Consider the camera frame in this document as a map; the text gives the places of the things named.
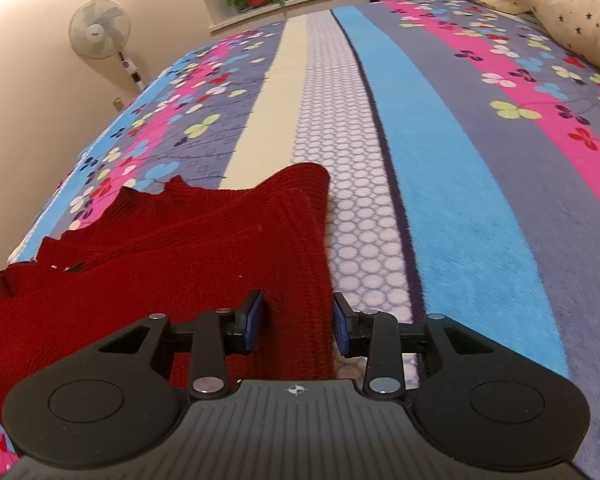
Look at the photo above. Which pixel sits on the wall socket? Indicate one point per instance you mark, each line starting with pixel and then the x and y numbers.
pixel 117 103

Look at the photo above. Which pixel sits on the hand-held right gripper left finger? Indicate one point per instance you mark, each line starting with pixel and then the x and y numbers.
pixel 254 322

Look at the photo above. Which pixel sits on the white standing fan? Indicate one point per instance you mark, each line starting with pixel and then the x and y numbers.
pixel 100 27

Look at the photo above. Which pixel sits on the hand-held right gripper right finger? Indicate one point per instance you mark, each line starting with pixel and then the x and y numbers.
pixel 341 327

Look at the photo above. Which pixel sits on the floral striped blanket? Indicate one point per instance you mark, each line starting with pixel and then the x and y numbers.
pixel 430 160

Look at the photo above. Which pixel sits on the red knit sweater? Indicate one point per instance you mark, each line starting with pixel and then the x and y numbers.
pixel 180 260

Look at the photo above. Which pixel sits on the window sill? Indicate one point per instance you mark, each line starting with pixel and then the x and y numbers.
pixel 305 5

